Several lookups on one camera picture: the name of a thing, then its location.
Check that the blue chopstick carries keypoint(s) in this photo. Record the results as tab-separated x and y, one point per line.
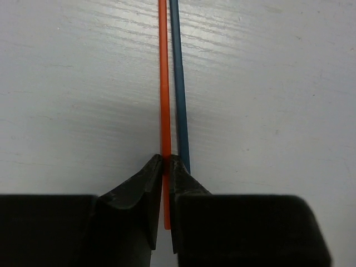
181	111

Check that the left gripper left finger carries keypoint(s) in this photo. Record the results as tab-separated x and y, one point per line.
118	228

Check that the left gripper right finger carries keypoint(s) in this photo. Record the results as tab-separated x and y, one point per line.
241	230

